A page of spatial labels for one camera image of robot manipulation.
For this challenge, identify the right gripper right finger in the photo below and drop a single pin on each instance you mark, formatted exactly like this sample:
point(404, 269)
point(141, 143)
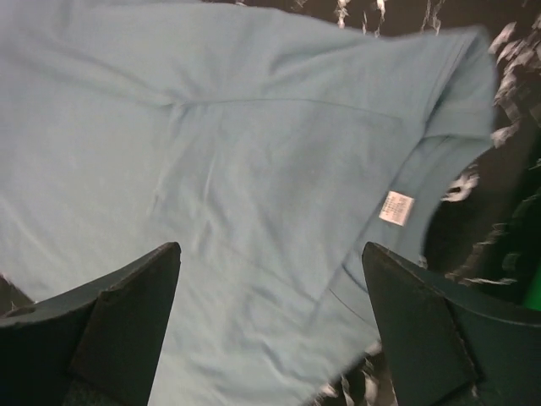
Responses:
point(448, 344)

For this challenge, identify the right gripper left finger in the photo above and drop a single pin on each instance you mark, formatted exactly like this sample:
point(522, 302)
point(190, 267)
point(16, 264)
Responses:
point(97, 344)

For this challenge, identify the grey-blue t shirt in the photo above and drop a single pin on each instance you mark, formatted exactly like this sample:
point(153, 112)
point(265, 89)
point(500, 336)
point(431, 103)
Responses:
point(271, 146)

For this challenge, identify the green plastic bin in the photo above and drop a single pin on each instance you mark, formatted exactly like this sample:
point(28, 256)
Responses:
point(523, 260)

